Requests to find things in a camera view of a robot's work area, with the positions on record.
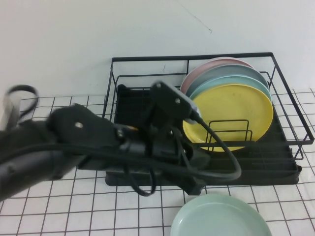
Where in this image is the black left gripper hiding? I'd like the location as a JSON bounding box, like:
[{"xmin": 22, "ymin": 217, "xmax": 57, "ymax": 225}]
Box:
[{"xmin": 144, "ymin": 119, "xmax": 212, "ymax": 197}]

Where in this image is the mint green plate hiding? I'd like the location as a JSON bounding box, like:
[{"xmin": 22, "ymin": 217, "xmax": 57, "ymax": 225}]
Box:
[{"xmin": 170, "ymin": 193, "xmax": 272, "ymax": 236}]

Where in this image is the yellow plate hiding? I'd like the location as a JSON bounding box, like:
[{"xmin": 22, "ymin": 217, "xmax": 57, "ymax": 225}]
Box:
[{"xmin": 182, "ymin": 83, "xmax": 275, "ymax": 152}]

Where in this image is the light blue plate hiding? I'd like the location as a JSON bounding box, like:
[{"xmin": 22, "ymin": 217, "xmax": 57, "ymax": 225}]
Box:
[{"xmin": 189, "ymin": 75, "xmax": 273, "ymax": 105}]

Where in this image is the pink plate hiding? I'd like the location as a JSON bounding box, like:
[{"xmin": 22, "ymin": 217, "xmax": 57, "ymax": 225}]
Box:
[{"xmin": 179, "ymin": 57, "xmax": 256, "ymax": 92}]

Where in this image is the grey plate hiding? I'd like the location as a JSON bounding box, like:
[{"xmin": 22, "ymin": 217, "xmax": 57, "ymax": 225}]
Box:
[{"xmin": 186, "ymin": 64, "xmax": 269, "ymax": 99}]

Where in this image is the black plastic drip tray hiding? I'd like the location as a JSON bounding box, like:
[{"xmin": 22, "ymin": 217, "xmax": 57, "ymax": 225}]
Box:
[{"xmin": 105, "ymin": 84, "xmax": 303, "ymax": 187}]

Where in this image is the white black grid tablecloth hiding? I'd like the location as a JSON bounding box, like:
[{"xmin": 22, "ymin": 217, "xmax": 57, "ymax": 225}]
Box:
[{"xmin": 0, "ymin": 88, "xmax": 315, "ymax": 236}]

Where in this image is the thick black cable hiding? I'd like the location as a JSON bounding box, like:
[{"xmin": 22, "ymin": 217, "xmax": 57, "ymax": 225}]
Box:
[{"xmin": 0, "ymin": 110, "xmax": 242, "ymax": 182}]

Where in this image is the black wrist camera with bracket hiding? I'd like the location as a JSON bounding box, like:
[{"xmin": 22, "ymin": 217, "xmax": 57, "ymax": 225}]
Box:
[{"xmin": 149, "ymin": 80, "xmax": 204, "ymax": 125}]

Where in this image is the black wire dish rack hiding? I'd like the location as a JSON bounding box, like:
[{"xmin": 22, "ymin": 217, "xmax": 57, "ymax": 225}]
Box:
[{"xmin": 102, "ymin": 52, "xmax": 315, "ymax": 168}]

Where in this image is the black strap loop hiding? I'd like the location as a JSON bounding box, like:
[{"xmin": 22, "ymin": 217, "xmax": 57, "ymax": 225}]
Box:
[{"xmin": 4, "ymin": 84, "xmax": 40, "ymax": 125}]

